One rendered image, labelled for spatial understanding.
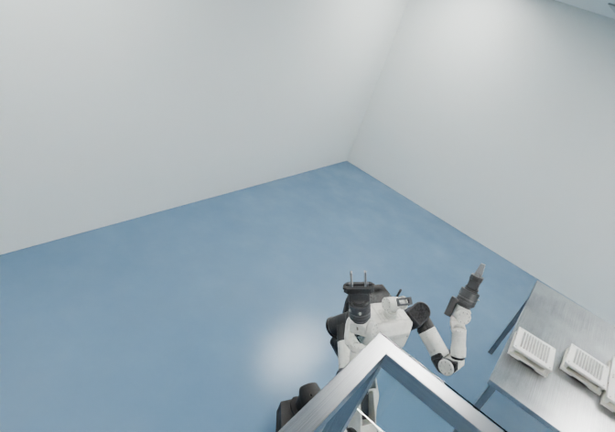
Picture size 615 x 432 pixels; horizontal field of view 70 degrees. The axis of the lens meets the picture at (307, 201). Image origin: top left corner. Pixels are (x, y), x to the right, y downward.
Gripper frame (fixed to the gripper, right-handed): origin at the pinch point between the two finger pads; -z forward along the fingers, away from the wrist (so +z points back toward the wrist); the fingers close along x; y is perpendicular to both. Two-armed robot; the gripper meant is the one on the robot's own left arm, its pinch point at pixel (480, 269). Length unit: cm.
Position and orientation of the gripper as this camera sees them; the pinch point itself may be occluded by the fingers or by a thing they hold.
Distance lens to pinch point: 224.2
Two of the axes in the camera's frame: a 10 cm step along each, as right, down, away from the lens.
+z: -3.9, 9.2, 0.9
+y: -8.2, -3.9, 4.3
